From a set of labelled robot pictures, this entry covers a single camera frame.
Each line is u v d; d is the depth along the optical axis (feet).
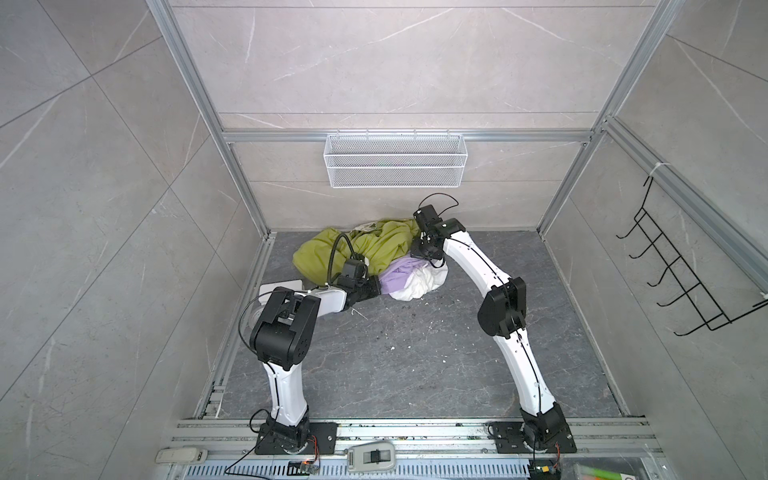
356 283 2.63
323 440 2.40
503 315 2.05
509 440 2.39
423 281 3.23
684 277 2.19
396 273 3.22
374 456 2.22
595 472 2.28
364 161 3.31
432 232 2.43
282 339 1.71
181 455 2.27
